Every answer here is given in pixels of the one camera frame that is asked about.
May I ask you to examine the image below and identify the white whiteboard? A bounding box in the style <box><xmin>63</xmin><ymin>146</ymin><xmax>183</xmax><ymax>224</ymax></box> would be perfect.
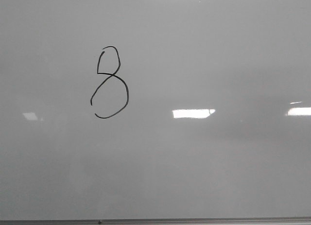
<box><xmin>0</xmin><ymin>0</ymin><xmax>311</xmax><ymax>220</ymax></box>

